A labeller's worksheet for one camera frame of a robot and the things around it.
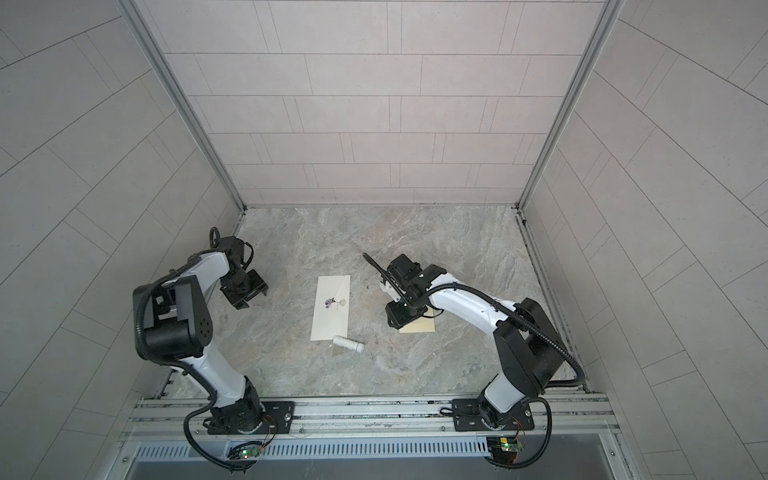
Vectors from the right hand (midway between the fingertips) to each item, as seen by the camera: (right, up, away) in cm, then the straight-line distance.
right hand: (393, 322), depth 82 cm
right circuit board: (+26, -25, -14) cm, 38 cm away
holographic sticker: (-20, +3, +10) cm, 23 cm away
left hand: (-40, +7, +12) cm, 43 cm away
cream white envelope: (-19, +2, +8) cm, 21 cm away
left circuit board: (-32, -23, -17) cm, 43 cm away
